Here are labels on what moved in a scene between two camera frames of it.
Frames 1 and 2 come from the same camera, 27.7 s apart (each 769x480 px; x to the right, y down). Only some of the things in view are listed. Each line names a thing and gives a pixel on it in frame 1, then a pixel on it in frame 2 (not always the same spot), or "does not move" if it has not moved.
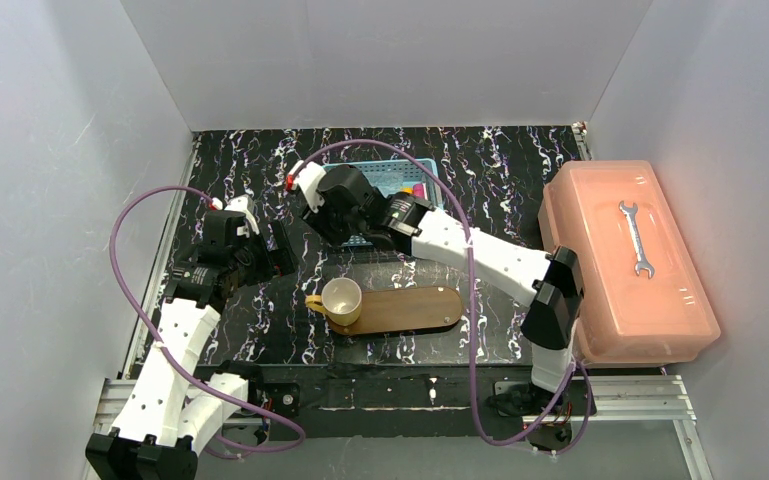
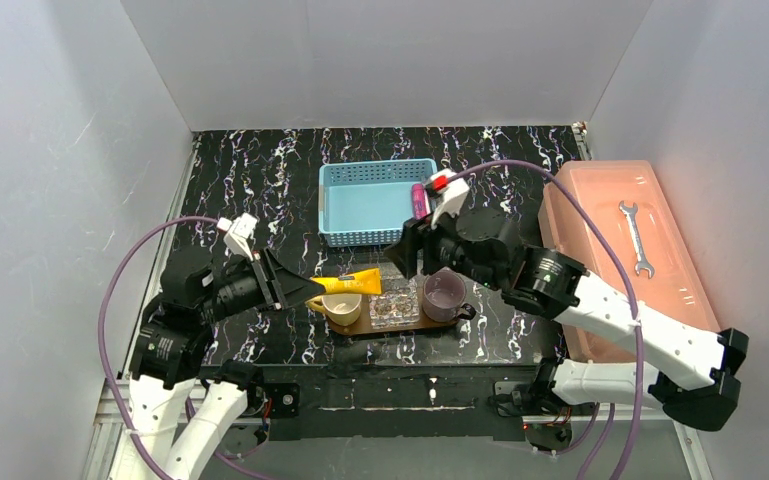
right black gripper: x=330 y=221 to x=425 y=242
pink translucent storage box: x=644 y=302 does not move
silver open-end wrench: x=641 y=265 does not move
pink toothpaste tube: x=420 y=191 does not move
